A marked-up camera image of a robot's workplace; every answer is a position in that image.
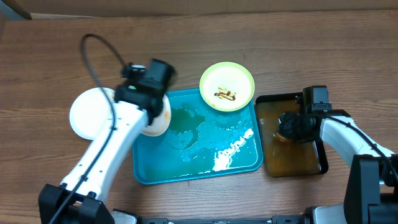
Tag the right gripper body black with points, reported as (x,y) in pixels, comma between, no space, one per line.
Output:
(295,127)

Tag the green and yellow sponge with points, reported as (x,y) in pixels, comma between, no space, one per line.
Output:
(281,138)

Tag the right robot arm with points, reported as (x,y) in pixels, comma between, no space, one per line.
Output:
(371,165)

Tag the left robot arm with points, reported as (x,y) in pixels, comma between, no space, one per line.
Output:
(139,102)

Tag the black tray with brown water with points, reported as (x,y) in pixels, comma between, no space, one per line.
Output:
(284,158)

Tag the teal plastic serving tray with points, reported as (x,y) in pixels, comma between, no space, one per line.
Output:
(200,142)

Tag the green rimmed white plate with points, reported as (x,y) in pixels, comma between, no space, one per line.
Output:
(227,86)

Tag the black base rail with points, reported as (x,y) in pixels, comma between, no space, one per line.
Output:
(217,221)

